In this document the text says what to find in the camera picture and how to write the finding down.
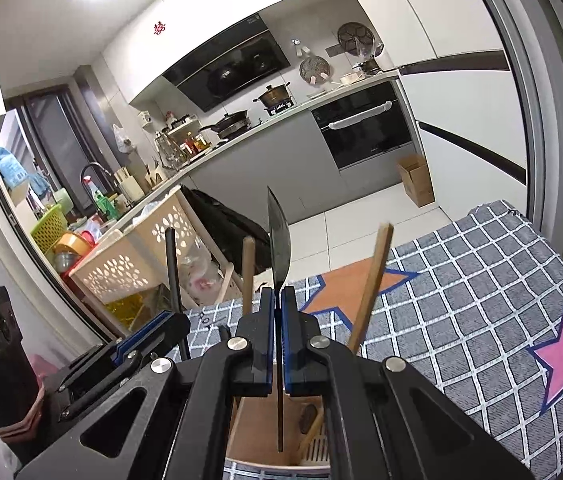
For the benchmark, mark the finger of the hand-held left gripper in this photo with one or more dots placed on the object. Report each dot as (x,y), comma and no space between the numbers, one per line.
(134,332)
(161,335)

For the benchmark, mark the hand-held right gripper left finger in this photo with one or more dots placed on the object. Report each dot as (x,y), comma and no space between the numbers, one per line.
(249,360)

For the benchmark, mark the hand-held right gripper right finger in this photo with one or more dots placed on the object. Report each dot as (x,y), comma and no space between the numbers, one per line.
(306,360)

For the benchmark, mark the black chopstick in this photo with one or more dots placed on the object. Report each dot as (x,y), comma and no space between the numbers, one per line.
(172,270)

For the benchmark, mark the beige plastic utensil holder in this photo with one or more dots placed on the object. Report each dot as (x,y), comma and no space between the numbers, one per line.
(256,435)

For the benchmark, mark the wooden chopstick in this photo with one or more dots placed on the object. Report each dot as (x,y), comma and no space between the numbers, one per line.
(374,280)
(248,275)

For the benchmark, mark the yellow oil bottle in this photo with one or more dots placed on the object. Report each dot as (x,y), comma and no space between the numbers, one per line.
(129,312)

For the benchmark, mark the beige flower-cutout storage cart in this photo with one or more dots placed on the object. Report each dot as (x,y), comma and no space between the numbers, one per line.
(131,265)

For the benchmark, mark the orange plastic bowl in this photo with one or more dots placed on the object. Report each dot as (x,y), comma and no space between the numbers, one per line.
(74,247)

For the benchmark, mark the black bag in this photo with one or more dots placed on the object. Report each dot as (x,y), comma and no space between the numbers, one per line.
(221,230)

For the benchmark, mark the green plastic basket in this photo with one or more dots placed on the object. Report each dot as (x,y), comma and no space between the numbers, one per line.
(49,227)

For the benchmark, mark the white spray bottle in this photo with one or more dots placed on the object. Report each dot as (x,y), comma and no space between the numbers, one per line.
(93,192)

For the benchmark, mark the wooden knife block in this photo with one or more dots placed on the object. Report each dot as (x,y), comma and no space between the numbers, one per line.
(129,185)

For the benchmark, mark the black kitchen faucet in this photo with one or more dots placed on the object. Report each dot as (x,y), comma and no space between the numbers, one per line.
(92,166)

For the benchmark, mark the blue patterned bag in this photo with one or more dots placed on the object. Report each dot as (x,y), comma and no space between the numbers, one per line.
(11,170)

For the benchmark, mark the glass kettle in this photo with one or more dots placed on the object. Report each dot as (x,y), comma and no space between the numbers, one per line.
(167,150)

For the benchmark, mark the white plastic bag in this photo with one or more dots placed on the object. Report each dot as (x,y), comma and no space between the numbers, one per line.
(122,140)

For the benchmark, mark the condiment bottles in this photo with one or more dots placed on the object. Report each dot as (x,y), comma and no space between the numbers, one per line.
(195,144)

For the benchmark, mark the grey kitchen counter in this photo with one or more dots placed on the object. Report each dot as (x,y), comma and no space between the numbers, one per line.
(271,160)

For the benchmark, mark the cardboard box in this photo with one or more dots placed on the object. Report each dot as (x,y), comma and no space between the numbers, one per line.
(415,182)

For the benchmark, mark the black wok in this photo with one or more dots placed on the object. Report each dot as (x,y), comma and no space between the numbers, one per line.
(229,122)

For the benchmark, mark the black built-in oven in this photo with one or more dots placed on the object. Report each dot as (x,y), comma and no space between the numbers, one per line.
(366,130)

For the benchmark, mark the steel cooking pot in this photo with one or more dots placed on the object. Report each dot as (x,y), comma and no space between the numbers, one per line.
(272,96)

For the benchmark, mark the black range hood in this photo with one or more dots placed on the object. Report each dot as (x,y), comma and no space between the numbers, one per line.
(226,67)

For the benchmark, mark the white refrigerator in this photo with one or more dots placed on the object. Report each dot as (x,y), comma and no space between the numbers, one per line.
(461,120)

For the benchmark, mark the round steamer rack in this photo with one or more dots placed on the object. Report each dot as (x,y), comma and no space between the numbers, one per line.
(314,70)

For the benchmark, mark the small dark saucepan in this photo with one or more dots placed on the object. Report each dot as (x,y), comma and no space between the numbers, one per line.
(371,65)

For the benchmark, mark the red paper-cut decal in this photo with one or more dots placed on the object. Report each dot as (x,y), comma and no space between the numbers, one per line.
(160,28)

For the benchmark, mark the white upper cabinets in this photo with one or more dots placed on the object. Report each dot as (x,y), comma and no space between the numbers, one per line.
(201,15)

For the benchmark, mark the round dark divided tray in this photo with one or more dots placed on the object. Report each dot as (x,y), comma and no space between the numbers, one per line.
(355,37)

